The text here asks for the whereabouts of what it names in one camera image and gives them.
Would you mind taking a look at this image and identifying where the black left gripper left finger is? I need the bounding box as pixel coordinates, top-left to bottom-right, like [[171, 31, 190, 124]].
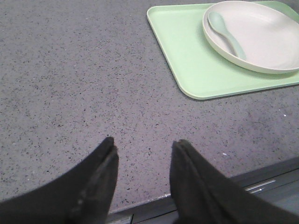
[[0, 137, 119, 224]]

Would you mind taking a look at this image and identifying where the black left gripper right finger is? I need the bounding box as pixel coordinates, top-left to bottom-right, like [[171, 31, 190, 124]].
[[170, 140, 299, 224]]

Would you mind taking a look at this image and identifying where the pale green plastic spoon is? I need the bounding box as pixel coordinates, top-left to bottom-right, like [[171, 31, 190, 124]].
[[207, 11, 246, 60]]

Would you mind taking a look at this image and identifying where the white round plate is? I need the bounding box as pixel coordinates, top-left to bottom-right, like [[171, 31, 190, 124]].
[[202, 0, 299, 74]]

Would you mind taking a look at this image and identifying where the light green rectangular tray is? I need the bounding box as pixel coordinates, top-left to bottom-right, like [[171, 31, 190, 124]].
[[147, 3, 299, 100]]

